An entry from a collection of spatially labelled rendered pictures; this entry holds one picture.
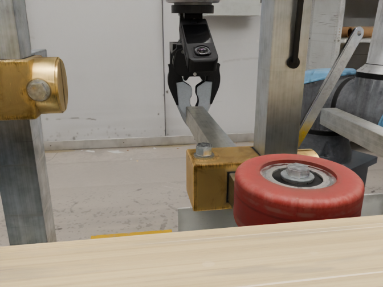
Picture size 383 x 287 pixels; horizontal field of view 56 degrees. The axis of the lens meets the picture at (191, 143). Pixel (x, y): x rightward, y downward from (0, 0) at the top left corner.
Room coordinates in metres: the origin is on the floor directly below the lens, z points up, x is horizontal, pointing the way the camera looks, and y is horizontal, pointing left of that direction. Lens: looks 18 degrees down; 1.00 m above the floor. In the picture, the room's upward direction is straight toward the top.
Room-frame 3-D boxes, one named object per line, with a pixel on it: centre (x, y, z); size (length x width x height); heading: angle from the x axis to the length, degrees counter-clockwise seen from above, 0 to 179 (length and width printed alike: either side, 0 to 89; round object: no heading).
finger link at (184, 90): (0.65, 0.01, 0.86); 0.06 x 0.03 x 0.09; 9
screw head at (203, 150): (0.35, -0.01, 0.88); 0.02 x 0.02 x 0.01
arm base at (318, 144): (1.09, -0.41, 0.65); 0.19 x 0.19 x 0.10
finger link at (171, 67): (0.63, 0.02, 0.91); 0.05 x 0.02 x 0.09; 99
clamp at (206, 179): (0.35, -0.06, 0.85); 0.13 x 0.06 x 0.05; 99
